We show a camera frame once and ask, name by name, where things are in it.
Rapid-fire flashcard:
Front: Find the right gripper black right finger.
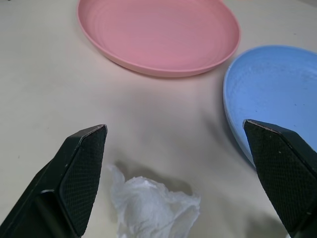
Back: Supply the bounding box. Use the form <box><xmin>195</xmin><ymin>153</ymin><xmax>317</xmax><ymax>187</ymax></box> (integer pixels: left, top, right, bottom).
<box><xmin>243</xmin><ymin>119</ymin><xmax>317</xmax><ymax>238</ymax></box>

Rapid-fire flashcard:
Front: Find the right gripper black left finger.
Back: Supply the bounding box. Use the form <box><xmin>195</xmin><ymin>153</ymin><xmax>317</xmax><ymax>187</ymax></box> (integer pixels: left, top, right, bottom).
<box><xmin>0</xmin><ymin>124</ymin><xmax>108</xmax><ymax>238</ymax></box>

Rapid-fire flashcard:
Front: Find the white tissue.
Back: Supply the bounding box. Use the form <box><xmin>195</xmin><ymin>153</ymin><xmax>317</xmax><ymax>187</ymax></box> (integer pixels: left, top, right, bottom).
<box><xmin>106</xmin><ymin>163</ymin><xmax>202</xmax><ymax>238</ymax></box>

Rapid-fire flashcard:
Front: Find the blue round plate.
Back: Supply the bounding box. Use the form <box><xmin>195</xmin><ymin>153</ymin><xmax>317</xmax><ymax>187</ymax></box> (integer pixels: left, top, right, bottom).
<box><xmin>222</xmin><ymin>44</ymin><xmax>317</xmax><ymax>172</ymax></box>

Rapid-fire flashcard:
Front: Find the pink round plate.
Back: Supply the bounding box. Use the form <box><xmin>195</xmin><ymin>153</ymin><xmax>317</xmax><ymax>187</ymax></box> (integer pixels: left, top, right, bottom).
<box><xmin>76</xmin><ymin>0</ymin><xmax>241</xmax><ymax>78</ymax></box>

